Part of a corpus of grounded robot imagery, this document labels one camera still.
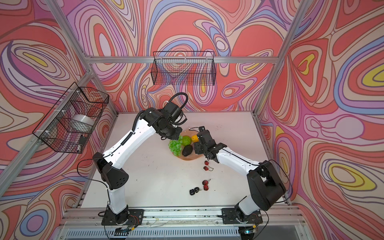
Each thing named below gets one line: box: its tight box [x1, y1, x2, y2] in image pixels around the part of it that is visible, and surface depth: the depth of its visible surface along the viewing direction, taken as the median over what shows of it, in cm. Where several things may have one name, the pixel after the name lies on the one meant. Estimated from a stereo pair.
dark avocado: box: [182, 144, 193, 157], surface depth 95 cm
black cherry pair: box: [189, 187, 202, 196], surface depth 82 cm
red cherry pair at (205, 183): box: [202, 179, 211, 191], surface depth 85 cm
